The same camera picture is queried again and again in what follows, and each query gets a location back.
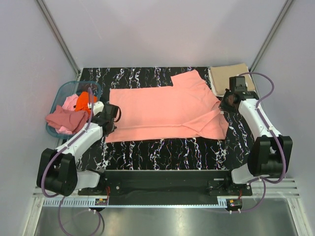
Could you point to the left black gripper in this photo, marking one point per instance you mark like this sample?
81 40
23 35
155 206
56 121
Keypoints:
114 128

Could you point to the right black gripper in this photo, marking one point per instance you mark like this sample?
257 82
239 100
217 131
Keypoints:
222 105

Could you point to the salmon pink t shirt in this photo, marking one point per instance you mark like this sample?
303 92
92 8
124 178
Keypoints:
187 109

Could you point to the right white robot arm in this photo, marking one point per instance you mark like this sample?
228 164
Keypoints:
270 154

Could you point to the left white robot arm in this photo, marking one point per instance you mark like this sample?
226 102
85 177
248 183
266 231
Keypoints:
57 173

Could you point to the folded beige t shirt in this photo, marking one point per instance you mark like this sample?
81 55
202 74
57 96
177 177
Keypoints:
221 75

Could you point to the orange t shirt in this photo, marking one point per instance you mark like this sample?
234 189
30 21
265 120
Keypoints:
83 100

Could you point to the dusty rose t shirt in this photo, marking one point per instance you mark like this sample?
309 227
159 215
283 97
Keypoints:
66 121

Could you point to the light pink t shirt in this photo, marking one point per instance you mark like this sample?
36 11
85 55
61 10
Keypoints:
69 104

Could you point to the teal plastic laundry basket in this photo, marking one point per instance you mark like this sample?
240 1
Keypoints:
68 89

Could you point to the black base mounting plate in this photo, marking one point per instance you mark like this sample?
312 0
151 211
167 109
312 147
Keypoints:
167 189

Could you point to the slotted cable duct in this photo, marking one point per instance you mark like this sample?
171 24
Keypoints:
70 202

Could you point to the left aluminium corner post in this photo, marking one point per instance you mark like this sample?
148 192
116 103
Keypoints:
58 36

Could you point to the aluminium corner post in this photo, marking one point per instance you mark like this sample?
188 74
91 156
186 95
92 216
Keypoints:
272 32
58 36

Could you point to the aluminium frame rail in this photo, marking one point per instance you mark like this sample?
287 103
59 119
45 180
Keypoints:
80 185

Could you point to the right aluminium corner post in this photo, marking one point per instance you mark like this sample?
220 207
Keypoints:
272 32

